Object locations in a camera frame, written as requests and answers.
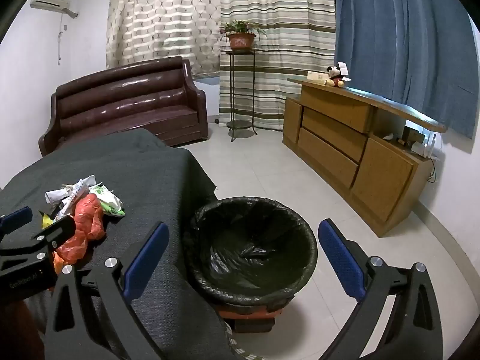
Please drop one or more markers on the small white paper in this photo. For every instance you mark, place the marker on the small white paper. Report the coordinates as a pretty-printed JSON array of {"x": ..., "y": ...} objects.
[{"x": 387, "y": 137}]

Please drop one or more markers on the yellow wrapper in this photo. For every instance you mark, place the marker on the yellow wrapper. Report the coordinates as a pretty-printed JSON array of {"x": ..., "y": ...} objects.
[{"x": 45, "y": 220}]

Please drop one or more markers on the metal plant stand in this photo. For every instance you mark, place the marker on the metal plant stand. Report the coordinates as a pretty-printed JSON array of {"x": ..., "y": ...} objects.
[{"x": 240, "y": 124}]

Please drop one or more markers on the white router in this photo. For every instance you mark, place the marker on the white router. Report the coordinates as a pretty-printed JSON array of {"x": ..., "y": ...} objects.
[{"x": 429, "y": 146}]

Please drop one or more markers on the blue curtain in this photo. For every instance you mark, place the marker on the blue curtain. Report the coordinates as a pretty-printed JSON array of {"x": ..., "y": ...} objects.
[{"x": 405, "y": 37}]

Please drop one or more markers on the white flat box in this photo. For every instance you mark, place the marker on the white flat box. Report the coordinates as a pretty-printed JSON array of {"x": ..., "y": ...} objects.
[{"x": 315, "y": 76}]

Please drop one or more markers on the person's left forearm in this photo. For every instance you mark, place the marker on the person's left forearm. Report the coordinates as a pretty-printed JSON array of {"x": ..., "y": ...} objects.
[{"x": 15, "y": 330}]

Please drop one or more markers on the mouse plush toy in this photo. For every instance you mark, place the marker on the mouse plush toy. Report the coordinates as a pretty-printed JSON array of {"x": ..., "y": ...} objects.
[{"x": 335, "y": 77}]

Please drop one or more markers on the trash bin with black bag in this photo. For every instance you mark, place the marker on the trash bin with black bag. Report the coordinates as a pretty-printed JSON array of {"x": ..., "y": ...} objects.
[{"x": 243, "y": 240}]

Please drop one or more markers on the potted plant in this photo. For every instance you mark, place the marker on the potted plant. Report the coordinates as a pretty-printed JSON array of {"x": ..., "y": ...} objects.
[{"x": 242, "y": 40}]

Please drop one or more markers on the beige patterned curtain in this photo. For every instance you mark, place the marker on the beige patterned curtain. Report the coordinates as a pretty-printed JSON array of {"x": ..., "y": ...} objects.
[{"x": 161, "y": 18}]

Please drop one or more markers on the small brown box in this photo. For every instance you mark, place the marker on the small brown box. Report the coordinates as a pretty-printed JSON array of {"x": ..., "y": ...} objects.
[{"x": 410, "y": 135}]

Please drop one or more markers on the dark grey tablecloth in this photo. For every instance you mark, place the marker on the dark grey tablecloth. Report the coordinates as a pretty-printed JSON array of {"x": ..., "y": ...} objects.
[{"x": 150, "y": 180}]

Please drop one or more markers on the red stool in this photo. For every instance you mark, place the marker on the red stool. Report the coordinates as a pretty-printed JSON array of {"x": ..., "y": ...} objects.
[{"x": 247, "y": 315}]

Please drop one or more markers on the wooden cabinet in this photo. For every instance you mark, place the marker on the wooden cabinet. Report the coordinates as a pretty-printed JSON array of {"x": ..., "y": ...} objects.
[{"x": 386, "y": 180}]

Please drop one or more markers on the orange plastic bag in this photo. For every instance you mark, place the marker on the orange plastic bag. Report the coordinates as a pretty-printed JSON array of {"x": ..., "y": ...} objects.
[{"x": 88, "y": 217}]

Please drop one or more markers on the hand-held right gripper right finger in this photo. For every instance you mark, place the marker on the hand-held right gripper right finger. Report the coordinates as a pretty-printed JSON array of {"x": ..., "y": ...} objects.
[{"x": 341, "y": 262}]

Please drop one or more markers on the white paper tag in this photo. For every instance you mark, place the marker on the white paper tag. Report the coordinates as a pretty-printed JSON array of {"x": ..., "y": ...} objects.
[{"x": 343, "y": 66}]

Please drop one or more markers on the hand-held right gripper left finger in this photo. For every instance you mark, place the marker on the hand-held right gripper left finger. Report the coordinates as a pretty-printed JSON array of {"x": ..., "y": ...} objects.
[{"x": 146, "y": 262}]

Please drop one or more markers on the white paper wrapper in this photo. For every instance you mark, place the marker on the white paper wrapper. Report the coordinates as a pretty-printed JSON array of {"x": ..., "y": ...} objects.
[{"x": 77, "y": 191}]

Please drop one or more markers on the green white plastic bag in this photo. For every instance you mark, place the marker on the green white plastic bag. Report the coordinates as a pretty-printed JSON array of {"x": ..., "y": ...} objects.
[{"x": 108, "y": 202}]

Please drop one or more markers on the striped curtain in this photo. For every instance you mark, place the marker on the striped curtain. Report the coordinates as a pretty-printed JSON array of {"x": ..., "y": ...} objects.
[{"x": 285, "y": 45}]

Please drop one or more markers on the brown leather sofa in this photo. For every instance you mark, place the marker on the brown leather sofa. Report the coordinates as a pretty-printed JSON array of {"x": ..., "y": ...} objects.
[{"x": 123, "y": 101}]

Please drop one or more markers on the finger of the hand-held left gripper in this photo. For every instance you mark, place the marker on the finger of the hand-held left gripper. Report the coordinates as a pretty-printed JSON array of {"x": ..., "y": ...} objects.
[
  {"x": 56, "y": 232},
  {"x": 17, "y": 219}
]

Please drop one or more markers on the white air conditioner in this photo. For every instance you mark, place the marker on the white air conditioner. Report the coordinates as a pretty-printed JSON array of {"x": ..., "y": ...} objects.
[{"x": 50, "y": 0}]

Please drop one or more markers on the striped cloth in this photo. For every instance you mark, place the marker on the striped cloth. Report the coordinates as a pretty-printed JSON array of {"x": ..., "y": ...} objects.
[{"x": 234, "y": 350}]

